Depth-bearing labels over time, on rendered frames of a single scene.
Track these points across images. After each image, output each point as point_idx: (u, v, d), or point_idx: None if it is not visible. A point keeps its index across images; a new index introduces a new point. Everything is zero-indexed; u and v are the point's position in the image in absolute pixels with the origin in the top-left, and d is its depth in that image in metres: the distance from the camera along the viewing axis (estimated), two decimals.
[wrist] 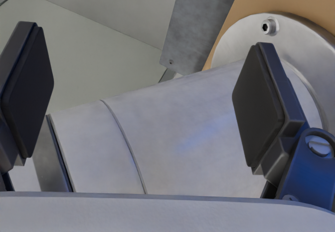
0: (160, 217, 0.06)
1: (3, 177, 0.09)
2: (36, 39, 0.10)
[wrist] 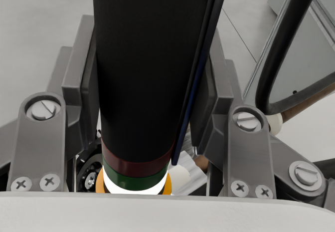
0: (160, 217, 0.06)
1: (70, 164, 0.10)
2: None
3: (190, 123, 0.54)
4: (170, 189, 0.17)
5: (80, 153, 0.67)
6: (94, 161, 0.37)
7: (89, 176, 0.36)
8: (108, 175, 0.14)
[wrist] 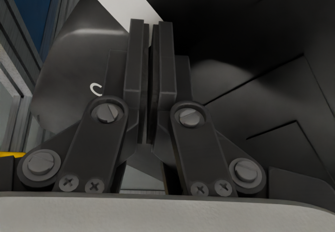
0: (160, 217, 0.06)
1: (119, 170, 0.10)
2: (148, 35, 0.11)
3: None
4: None
5: None
6: None
7: None
8: None
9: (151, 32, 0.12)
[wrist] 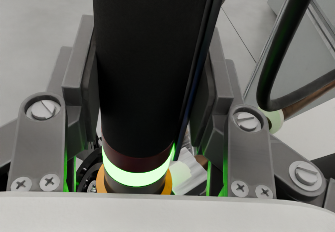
0: (160, 217, 0.06)
1: (70, 164, 0.10)
2: None
3: (188, 129, 0.56)
4: (171, 185, 0.17)
5: None
6: None
7: (91, 187, 0.38)
8: (108, 170, 0.14)
9: None
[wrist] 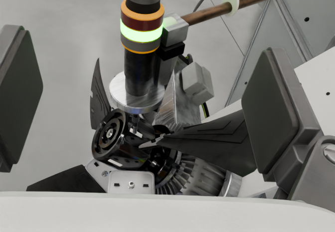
0: (160, 217, 0.06)
1: None
2: (22, 43, 0.10)
3: (173, 104, 0.80)
4: (163, 10, 0.30)
5: None
6: (116, 126, 0.60)
7: (109, 132, 0.61)
8: None
9: None
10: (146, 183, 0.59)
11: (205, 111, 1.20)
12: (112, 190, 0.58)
